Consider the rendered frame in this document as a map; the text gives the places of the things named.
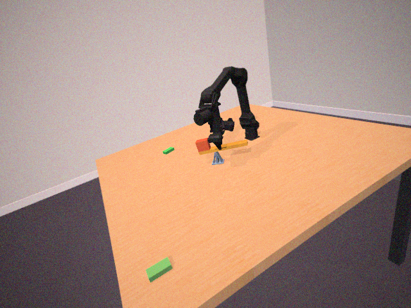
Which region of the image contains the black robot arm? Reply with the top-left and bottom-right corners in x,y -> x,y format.
193,66 -> 260,141

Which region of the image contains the green rectangular bar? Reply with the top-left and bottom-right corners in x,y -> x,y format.
163,147 -> 175,155

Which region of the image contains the green rectangular block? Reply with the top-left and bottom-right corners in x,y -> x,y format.
146,257 -> 173,283

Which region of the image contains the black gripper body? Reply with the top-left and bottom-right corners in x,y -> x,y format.
207,117 -> 223,143

